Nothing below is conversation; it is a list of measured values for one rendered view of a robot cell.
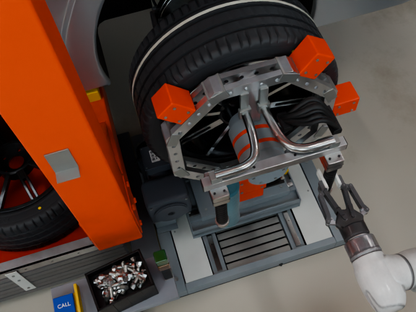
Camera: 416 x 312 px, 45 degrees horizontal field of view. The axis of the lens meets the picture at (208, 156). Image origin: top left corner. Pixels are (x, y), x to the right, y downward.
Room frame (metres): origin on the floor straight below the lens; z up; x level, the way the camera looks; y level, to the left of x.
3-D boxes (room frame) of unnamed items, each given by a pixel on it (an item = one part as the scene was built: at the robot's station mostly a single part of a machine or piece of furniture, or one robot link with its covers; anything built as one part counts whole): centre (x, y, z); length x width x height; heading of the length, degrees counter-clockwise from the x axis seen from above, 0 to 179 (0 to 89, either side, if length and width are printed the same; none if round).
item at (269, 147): (0.80, -0.16, 0.85); 0.21 x 0.14 x 0.14; 11
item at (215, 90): (0.87, -0.14, 0.85); 0.54 x 0.07 x 0.54; 101
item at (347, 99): (0.94, -0.45, 0.85); 0.09 x 0.08 x 0.07; 101
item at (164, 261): (0.55, 0.19, 0.64); 0.04 x 0.04 x 0.04; 11
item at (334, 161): (0.70, -0.35, 0.93); 0.09 x 0.05 x 0.05; 11
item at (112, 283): (0.52, 0.34, 0.51); 0.20 x 0.14 x 0.13; 109
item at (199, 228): (1.04, -0.10, 0.13); 0.50 x 0.36 x 0.10; 101
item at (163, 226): (1.05, 0.21, 0.26); 0.42 x 0.18 x 0.35; 11
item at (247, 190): (0.91, -0.13, 0.48); 0.16 x 0.12 x 0.17; 11
